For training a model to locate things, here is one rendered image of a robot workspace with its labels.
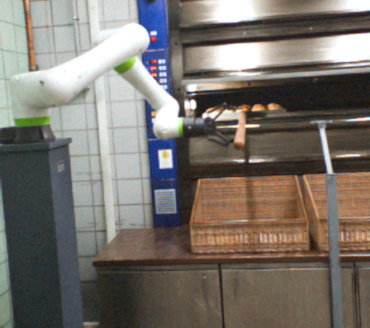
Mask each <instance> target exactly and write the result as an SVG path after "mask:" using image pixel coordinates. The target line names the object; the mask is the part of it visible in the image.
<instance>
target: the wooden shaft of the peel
mask: <svg viewBox="0 0 370 328"><path fill-rule="evenodd" d="M245 116H246V112H245V111H242V112H241V114H240V120H239V124H238V127H237V131H236V133H235V143H234V147H235V149H236V150H242V149H243V148H244V133H245Z"/></svg>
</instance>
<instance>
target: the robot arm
mask: <svg viewBox="0 0 370 328"><path fill-rule="evenodd" d="M148 45H149V35H148V33H147V31H146V30H145V29H144V28H143V27H142V26H141V25H138V24H128V25H126V26H123V27H121V28H117V29H112V30H105V31H101V32H99V33H98V34H97V35H96V37H95V38H94V40H93V47H94V48H93V49H91V50H90V51H88V52H86V53H84V54H83V55H80V56H79V57H77V58H75V59H72V60H71V61H69V62H67V63H65V64H62V65H60V66H57V67H55V68H51V69H45V70H39V71H33V72H27V73H22V74H17V75H14V76H12V77H11V79H10V90H11V100H12V115H13V120H14V122H15V126H9V127H3V128H1V130H0V144H9V143H13V144H30V143H39V142H46V141H52V140H56V139H55V135H54V134H53V132H52V130H51V127H50V118H51V114H50V108H51V107H61V106H63V105H65V104H67V103H68V102H70V101H71V100H72V99H73V98H75V96H76V95H77V94H78V93H79V92H81V91H82V90H83V89H84V88H86V87H87V86H88V85H89V84H90V83H91V82H93V81H94V80H95V79H97V78H99V77H100V76H102V75H103V74H104V73H107V72H109V71H110V70H112V69H113V70H114V71H115V72H116V73H118V74H119V75H120V76H121V77H122V78H124V79H125V80H126V81H127V82H128V83H130V84H131V85H132V86H133V87H134V88H135V89H136V90H137V91H139V92H140V93H141V94H142V96H143V97H144V98H145V100H146V101H147V102H148V103H149V104H150V105H151V106H152V107H153V109H154V110H155V111H156V117H155V120H154V125H153V132H154V134H155V135H156V136H157V137H158V138H159V139H161V140H170V139H173V138H178V137H192V136H197V134H198V135H201V134H207V135H208V137H207V140H208V141H213V142H215V143H217V144H219V145H222V146H224V147H226V148H228V147H229V144H230V143H235V138H232V139H230V140H228V139H226V138H225V137H224V136H223V135H222V134H220V133H218V132H217V131H216V129H217V127H216V121H215V119H217V118H218V117H219V116H220V115H221V114H222V113H223V112H224V111H225V110H226V109H227V110H228V111H231V110H243V108H242V107H239V108H235V106H227V104H226V103H223V104H220V105H219V106H217V107H214V108H213V109H211V110H208V111H206V117H205V118H197V119H196V117H194V116H187V117H177V116H178V104H177V102H176V101H175V99H174V98H172V97H171V96H170V95H169V94H168V93H166V92H165V91H164V90H163V89H162V88H161V87H160V86H159V85H158V83H157V82H156V81H155V80H154V79H153V78H152V76H151V75H150V74H149V73H148V72H147V71H146V69H145V67H144V65H143V64H142V63H141V62H140V60H139V59H138V57H137V56H138V55H141V54H143V53H144V51H145V50H146V49H147V47H148ZM223 106H225V107H224V108H223V109H222V110H221V111H220V112H219V113H218V114H217V115H216V116H215V117H214V118H213V119H212V118H211V117H209V115H211V112H213V111H215V110H217V109H218V108H220V107H223ZM212 133H215V134H216V135H218V136H219V137H220V138H221V139H222V140H224V141H225V142H226V143H223V142H221V141H219V140H216V139H214V138H212V136H211V134H212Z"/></svg>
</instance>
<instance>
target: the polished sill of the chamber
mask: <svg viewBox="0 0 370 328"><path fill-rule="evenodd" d="M364 117H370V112H344V113H330V114H315V115H301V116H273V117H260V118H245V125H248V124H262V123H276V122H291V121H319V120H334V119H349V118H364ZM239 120H240V119H231V120H217V121H216V126H233V125H238V124H239Z"/></svg>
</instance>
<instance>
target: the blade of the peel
mask: <svg viewBox="0 0 370 328"><path fill-rule="evenodd" d="M218 113H219V112H214V113H211V115H209V117H215V116H216V115H217V114H218ZM272 113H286V108H281V109H268V110H254V111H246V115H258V114H272ZM220 116H240V112H223V113H222V114H221V115H220Z"/></svg>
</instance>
